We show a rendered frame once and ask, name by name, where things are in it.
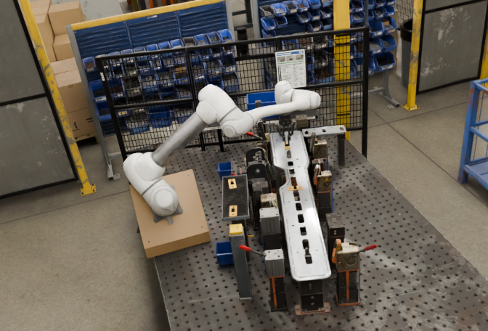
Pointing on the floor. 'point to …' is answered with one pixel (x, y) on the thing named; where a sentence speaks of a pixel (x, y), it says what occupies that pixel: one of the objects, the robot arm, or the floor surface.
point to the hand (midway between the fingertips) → (286, 140)
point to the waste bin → (406, 49)
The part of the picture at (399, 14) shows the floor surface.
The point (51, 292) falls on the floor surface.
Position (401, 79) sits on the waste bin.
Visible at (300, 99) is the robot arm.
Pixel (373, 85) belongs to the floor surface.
